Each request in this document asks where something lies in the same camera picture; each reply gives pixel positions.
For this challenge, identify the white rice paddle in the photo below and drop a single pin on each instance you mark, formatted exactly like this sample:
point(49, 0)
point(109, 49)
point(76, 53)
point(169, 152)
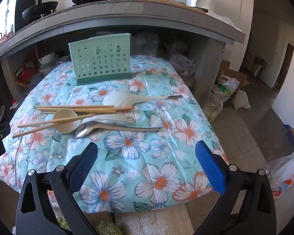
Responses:
point(117, 100)

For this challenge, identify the black upright panel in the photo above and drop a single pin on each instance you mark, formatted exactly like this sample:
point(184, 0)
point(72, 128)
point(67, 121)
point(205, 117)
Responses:
point(24, 0)

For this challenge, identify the green star-holed utensil holder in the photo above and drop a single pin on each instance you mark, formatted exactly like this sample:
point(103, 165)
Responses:
point(100, 61)

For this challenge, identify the green shaggy rug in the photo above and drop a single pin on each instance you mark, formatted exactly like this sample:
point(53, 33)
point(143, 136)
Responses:
point(105, 227)

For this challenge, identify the white floral bowl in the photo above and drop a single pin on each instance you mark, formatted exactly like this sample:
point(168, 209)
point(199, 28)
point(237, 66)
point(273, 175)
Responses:
point(47, 57)

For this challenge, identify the clear bag with groceries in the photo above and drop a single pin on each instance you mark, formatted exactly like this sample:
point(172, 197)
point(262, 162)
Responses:
point(221, 98)

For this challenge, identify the white fluffy rug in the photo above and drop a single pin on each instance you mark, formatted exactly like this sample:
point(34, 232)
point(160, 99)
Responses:
point(156, 220)

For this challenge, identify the white sack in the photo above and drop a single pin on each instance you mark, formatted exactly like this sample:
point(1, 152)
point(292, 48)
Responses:
point(242, 101)

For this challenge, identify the black wok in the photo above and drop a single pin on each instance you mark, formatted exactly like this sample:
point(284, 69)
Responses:
point(39, 8)

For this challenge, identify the white ceramic spoon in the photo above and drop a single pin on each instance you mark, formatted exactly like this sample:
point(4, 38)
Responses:
point(66, 124)

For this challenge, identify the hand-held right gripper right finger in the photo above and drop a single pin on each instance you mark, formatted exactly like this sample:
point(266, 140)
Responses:
point(210, 169)

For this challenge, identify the clear plastic bag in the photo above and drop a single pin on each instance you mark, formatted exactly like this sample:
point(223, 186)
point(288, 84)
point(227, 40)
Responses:
point(147, 44)

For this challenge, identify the grey concrete counter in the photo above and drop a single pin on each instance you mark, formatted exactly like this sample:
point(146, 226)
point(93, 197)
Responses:
point(112, 17)

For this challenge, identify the wooden chopstick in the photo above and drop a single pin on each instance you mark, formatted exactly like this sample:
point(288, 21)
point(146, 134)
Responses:
point(93, 109)
point(34, 130)
point(39, 123)
point(100, 112)

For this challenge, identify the small metal utensil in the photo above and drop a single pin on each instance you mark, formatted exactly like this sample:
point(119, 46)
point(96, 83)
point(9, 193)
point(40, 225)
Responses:
point(175, 97)

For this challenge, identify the floral light blue blanket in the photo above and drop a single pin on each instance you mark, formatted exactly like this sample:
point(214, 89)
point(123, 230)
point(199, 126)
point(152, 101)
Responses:
point(137, 151)

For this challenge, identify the cardboard box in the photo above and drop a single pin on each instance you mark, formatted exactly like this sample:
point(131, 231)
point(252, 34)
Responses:
point(235, 74)

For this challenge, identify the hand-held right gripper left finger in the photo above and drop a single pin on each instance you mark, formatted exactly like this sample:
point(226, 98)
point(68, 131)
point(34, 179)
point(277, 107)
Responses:
point(84, 166)

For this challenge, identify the pinkish plastic bag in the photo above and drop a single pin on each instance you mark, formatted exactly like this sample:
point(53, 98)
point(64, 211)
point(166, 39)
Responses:
point(183, 64)

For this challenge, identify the red snack packets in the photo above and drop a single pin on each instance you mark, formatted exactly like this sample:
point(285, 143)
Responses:
point(27, 76)

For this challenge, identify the green bowl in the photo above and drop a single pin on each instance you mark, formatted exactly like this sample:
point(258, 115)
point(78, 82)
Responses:
point(47, 66)

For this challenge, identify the crumpled plastic wrap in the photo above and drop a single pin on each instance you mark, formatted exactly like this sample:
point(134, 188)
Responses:
point(223, 19)

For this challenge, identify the large metal spoon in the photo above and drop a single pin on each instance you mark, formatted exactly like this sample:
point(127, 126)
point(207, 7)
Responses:
point(83, 133)

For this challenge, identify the spray bottle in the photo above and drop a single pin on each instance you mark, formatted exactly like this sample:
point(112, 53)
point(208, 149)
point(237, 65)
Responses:
point(288, 182)

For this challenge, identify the blue dustpan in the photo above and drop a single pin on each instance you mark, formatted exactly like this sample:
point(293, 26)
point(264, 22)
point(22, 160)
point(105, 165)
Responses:
point(290, 134)

